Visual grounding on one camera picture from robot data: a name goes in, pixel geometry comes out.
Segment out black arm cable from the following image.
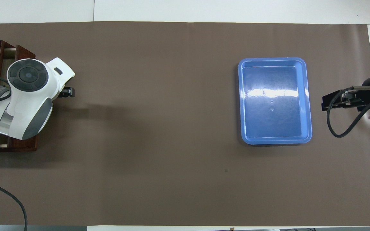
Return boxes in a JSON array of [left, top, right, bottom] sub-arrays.
[[0, 76, 28, 231], [326, 86, 370, 138]]

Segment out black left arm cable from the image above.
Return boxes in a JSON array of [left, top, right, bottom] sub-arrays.
[[0, 76, 28, 231]]

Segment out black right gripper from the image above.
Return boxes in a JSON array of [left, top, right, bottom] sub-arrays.
[[321, 74, 370, 112]]

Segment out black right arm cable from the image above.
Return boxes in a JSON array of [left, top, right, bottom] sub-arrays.
[[326, 86, 370, 138]]

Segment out wooden drawer with white handle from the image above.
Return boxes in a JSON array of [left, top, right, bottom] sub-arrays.
[[0, 45, 38, 153]]

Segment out blue plastic tray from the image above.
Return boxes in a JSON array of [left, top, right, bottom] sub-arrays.
[[238, 57, 313, 145]]

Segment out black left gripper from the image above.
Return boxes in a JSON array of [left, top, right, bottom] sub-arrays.
[[59, 87, 75, 98]]

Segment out brown table mat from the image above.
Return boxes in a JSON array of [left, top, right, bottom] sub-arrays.
[[0, 21, 370, 227]]

